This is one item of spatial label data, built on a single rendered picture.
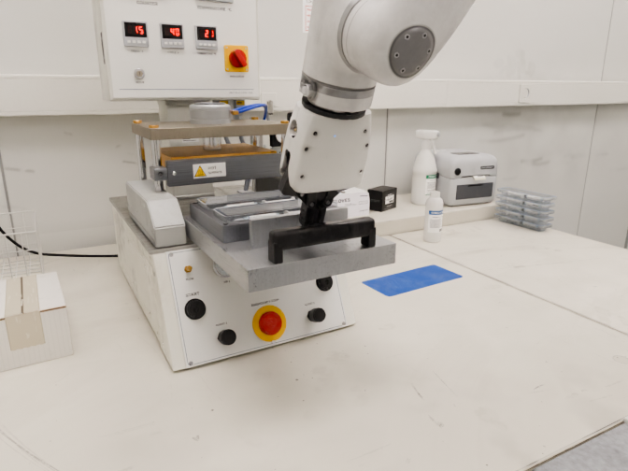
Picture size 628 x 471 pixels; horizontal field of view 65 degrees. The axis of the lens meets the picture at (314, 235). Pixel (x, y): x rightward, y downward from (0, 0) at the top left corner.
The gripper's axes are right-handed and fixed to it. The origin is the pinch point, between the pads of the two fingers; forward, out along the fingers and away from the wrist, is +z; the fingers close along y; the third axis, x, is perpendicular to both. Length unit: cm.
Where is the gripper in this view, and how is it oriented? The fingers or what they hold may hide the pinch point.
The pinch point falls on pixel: (312, 215)
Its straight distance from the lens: 65.4
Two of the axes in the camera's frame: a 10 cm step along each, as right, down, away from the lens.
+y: 8.7, -1.4, 4.7
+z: -1.7, 8.2, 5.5
